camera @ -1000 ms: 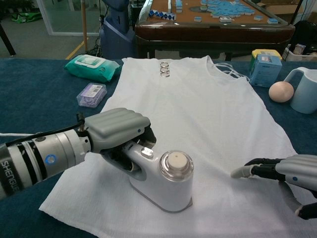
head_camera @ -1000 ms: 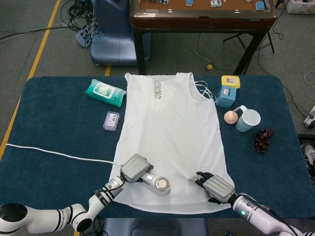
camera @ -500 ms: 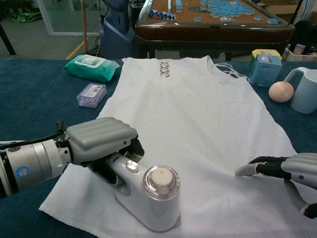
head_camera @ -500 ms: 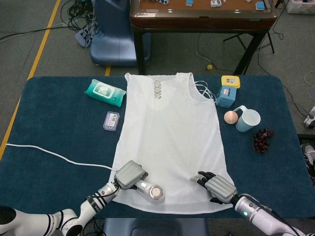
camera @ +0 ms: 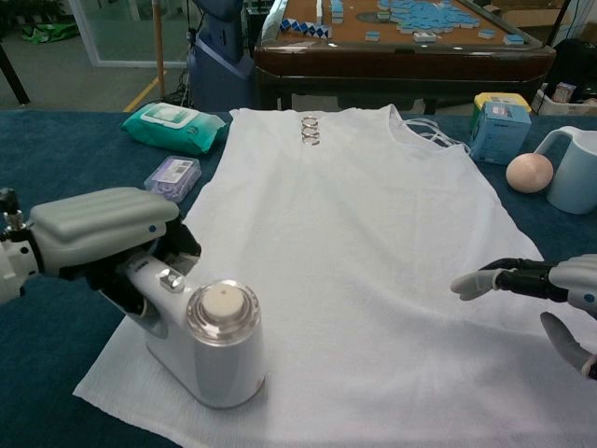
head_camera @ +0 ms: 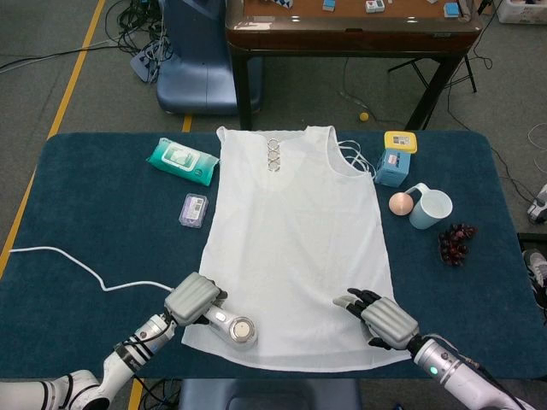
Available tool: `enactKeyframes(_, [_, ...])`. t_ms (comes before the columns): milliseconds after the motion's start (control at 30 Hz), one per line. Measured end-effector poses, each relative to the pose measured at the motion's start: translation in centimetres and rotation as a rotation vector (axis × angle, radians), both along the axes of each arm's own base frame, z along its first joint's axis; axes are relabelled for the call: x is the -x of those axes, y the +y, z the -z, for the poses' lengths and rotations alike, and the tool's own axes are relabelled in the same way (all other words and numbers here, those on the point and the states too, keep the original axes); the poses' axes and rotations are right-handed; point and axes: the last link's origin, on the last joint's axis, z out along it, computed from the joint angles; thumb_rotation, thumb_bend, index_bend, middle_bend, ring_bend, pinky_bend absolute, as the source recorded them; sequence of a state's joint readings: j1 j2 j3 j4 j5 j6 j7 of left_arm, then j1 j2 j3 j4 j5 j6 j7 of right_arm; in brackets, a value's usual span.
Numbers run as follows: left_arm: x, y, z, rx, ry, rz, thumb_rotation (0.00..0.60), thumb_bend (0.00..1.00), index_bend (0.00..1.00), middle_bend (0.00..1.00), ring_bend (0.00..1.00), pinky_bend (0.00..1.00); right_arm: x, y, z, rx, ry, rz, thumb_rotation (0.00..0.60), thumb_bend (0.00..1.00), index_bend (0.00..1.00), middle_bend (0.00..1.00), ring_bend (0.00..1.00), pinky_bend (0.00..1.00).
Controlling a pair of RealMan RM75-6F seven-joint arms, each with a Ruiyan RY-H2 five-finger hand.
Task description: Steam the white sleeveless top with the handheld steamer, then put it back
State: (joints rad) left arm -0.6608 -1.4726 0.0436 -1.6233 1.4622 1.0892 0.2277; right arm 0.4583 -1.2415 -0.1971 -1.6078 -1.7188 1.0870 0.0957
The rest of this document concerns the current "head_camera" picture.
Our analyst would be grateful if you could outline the black metal stand legs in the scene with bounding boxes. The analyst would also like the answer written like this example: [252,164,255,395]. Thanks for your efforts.
[387,53,479,94]

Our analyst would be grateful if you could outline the right robot hand grey black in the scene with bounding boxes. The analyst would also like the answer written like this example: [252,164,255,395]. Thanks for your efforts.
[332,288,420,351]

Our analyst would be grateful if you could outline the small purple plastic box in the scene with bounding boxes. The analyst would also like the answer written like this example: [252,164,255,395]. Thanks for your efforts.
[178,192,210,231]

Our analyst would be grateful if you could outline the green wet wipes pack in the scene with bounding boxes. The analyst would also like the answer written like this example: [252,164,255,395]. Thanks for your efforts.
[145,137,221,187]

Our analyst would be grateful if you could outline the peach coloured ball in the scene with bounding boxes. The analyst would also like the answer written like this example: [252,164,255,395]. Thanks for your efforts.
[389,191,415,218]

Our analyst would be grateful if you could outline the left robot hand grey black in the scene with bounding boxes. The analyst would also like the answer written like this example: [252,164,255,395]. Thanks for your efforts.
[164,272,228,328]

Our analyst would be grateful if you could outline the blue robot base shell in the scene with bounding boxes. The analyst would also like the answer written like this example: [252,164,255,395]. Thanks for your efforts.
[156,0,264,116]

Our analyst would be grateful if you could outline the dark red grape bunch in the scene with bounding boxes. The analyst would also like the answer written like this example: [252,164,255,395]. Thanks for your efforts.
[438,221,479,268]

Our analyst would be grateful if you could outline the thin white cable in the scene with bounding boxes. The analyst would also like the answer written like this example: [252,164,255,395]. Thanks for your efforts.
[8,246,174,294]

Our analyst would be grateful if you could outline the white grey device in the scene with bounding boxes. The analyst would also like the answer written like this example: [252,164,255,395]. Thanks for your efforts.
[526,183,547,226]

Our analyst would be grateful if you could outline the tangled black floor cables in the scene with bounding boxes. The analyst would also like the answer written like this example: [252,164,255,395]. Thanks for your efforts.
[114,0,172,56]

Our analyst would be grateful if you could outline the white handheld steamer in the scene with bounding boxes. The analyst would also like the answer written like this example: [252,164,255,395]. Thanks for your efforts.
[200,298,259,352]

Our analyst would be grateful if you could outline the container with yellow lid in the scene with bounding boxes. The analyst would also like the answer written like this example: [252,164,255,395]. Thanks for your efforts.
[383,131,419,155]

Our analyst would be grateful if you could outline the brown wooden mahjong table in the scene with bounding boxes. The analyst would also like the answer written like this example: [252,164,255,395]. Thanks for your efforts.
[225,0,484,132]

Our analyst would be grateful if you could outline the grey white sneaker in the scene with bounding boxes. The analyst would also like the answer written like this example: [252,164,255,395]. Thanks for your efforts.
[521,249,547,311]

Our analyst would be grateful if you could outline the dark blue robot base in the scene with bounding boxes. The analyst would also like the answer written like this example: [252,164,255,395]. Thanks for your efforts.
[177,378,362,410]

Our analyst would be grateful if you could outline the white storage box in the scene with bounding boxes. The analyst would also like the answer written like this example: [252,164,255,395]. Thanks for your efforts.
[495,0,547,25]

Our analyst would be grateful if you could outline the white sleeveless top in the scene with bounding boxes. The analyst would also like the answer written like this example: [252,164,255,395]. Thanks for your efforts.
[179,125,414,371]

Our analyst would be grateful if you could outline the thin white straps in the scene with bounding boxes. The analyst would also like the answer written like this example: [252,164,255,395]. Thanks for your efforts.
[339,138,377,176]

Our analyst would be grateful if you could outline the light blue mug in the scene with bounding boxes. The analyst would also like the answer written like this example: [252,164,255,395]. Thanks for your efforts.
[403,182,454,231]

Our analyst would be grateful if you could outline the power strip with plugs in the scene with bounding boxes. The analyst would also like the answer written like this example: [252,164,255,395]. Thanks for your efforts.
[130,40,172,82]

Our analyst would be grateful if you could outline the light blue tissue box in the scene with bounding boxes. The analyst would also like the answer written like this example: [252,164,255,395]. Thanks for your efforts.
[373,148,412,188]

